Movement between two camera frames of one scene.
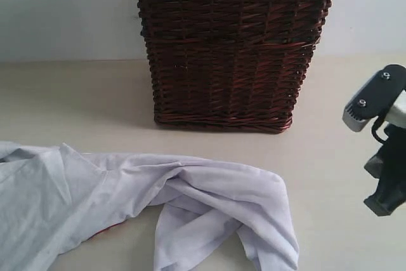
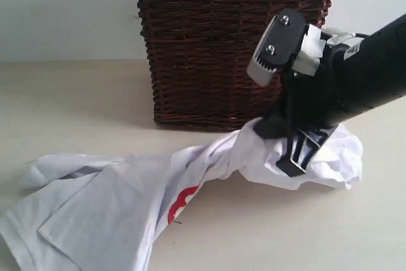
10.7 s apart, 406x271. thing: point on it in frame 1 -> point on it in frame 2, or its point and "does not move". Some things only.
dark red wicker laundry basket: x=231 y=55 does not move
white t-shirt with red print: x=55 y=199 -> x=80 y=213
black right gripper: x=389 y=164 -> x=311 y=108
